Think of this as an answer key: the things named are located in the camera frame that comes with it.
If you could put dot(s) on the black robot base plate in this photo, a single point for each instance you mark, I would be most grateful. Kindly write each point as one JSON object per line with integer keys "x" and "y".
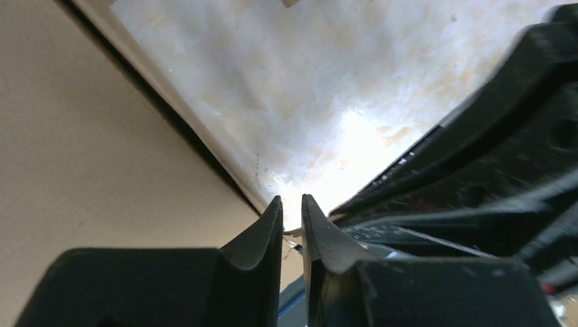
{"x": 500, "y": 178}

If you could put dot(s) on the brown cardboard box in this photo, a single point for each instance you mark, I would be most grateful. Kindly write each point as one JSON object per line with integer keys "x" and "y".
{"x": 88, "y": 159}

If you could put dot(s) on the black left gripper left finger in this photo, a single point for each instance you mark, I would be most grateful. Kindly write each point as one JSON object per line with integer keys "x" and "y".
{"x": 234, "y": 285}

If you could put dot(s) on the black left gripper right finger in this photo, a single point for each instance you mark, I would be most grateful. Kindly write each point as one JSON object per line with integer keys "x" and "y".
{"x": 347, "y": 285}

